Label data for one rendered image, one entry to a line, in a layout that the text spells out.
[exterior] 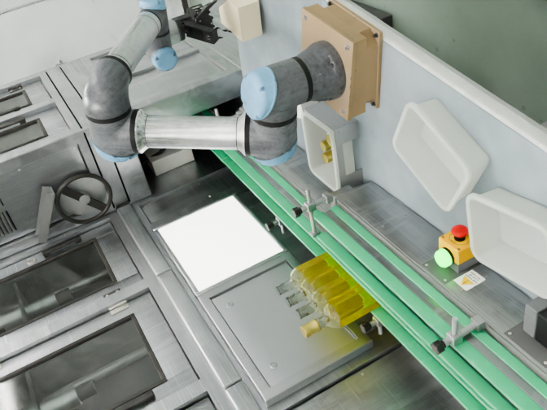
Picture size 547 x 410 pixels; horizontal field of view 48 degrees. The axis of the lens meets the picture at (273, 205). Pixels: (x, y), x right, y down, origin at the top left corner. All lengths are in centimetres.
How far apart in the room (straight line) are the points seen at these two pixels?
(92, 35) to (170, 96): 282
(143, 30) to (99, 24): 338
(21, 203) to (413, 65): 155
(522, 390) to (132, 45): 124
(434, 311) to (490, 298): 13
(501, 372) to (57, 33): 433
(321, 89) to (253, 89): 17
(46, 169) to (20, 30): 276
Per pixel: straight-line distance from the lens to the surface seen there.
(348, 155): 181
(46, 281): 237
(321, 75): 153
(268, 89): 147
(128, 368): 193
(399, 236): 163
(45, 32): 509
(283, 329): 182
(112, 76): 160
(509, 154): 133
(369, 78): 158
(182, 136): 160
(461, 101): 138
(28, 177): 240
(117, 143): 164
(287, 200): 199
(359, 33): 153
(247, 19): 207
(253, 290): 195
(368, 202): 175
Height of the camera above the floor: 156
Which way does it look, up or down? 17 degrees down
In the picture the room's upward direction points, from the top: 115 degrees counter-clockwise
